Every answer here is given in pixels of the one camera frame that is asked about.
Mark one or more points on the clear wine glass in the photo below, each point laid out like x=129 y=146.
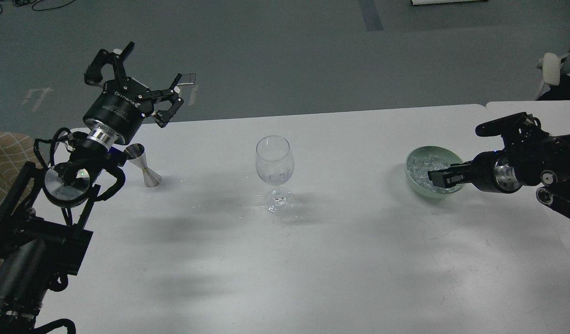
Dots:
x=275 y=166

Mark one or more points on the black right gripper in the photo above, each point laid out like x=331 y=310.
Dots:
x=488 y=171

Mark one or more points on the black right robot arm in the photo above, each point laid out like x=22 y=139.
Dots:
x=543 y=163

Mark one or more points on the green bowl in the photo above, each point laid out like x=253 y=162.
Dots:
x=412 y=181

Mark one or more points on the clear ice cubes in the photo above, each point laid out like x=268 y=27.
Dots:
x=422 y=164

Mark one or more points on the metal floor plate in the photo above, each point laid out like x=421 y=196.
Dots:
x=186 y=79

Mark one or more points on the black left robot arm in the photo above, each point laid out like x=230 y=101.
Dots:
x=43 y=239

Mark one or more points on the steel cocktail jigger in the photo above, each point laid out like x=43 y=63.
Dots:
x=136 y=155

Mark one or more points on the checkered brown cushion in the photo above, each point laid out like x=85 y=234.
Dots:
x=15 y=150

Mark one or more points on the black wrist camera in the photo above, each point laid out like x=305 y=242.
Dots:
x=516 y=129

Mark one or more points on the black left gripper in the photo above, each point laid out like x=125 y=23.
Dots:
x=118 y=109

